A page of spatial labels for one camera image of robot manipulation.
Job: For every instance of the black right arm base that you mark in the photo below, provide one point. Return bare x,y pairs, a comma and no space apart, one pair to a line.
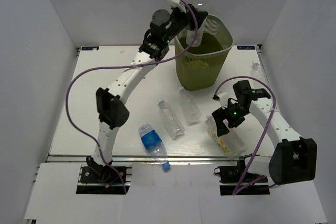
229,177

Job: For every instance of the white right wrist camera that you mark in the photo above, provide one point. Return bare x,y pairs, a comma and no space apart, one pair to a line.
222,98

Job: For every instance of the blue label water bottle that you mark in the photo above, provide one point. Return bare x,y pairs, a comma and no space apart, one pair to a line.
154,146

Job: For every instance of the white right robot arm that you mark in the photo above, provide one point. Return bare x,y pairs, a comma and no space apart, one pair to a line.
294,157

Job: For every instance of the left blue table sticker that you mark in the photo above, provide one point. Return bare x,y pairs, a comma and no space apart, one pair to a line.
90,48

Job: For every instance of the blue table sticker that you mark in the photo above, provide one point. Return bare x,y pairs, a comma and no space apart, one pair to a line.
90,48
245,47

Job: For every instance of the olive green mesh bin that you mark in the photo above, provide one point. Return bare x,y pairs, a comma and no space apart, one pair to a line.
199,67

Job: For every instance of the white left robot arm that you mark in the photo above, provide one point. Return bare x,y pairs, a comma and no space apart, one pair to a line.
111,101

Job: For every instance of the clear crumpled bottle centre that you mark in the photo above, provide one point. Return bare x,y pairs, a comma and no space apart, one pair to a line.
189,107

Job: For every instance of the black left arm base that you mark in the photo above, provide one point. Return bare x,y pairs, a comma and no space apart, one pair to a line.
89,183

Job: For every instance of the clear bottle white cap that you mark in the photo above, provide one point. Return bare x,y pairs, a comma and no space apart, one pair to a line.
200,5

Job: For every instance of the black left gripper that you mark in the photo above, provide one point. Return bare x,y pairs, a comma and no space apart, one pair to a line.
188,17

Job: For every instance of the square bottle yellow label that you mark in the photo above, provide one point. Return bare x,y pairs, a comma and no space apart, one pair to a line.
231,144

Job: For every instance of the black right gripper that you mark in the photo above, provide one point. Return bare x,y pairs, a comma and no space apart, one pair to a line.
219,116

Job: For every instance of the clear bottle far right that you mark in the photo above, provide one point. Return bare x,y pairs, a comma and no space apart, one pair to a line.
257,71

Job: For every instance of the aluminium table front rail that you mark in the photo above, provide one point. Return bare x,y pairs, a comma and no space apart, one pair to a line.
140,159

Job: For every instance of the right blue table sticker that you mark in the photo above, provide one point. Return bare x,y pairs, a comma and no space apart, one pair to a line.
245,47

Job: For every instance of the clear crumpled bottle centre-left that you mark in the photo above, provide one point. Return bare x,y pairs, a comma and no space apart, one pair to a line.
170,120

